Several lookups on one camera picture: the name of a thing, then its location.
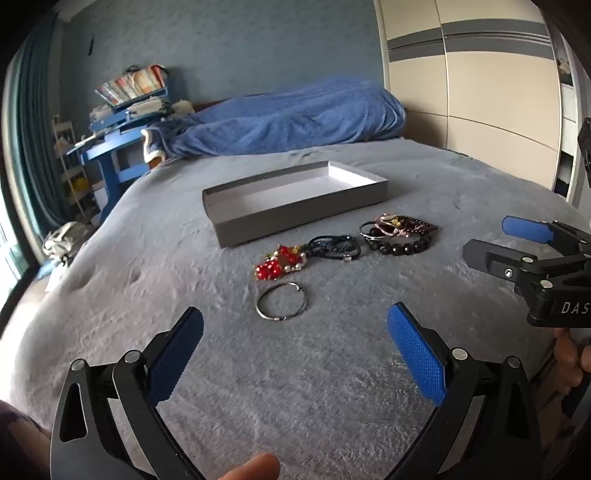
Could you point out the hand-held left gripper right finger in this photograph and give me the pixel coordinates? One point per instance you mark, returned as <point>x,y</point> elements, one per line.
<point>418,353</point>

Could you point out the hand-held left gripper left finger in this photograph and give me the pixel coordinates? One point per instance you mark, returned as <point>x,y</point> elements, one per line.
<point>178,357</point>

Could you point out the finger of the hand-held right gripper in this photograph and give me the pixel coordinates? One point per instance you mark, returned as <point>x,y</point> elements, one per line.
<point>489,258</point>
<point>526,229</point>

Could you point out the silver bangle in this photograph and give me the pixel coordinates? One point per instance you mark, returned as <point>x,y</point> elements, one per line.
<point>280,301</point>

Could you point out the grey cardboard box tray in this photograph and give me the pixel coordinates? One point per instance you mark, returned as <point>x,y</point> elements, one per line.
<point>277,203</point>

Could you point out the person's right hand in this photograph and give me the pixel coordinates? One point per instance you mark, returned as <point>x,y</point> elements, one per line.
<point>569,356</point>

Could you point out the person's left hand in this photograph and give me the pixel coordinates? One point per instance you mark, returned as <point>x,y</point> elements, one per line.
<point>251,467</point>

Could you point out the beige wardrobe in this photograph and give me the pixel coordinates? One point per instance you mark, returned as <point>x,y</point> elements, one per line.
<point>485,101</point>

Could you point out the white bag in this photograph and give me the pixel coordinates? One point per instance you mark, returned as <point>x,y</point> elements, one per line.
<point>62,242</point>

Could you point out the white shelf rack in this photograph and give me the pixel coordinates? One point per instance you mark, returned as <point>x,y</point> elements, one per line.
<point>74,180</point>

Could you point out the white and orange cloth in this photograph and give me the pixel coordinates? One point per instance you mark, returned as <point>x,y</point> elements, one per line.
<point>150,147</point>

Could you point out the blue blanket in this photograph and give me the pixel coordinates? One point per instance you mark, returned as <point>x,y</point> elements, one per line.
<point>286,115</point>

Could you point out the teal curtain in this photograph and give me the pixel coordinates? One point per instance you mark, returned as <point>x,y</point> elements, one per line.
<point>32,138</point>

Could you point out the stack of books and papers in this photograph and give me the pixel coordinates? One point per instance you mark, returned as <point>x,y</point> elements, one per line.
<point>131,94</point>

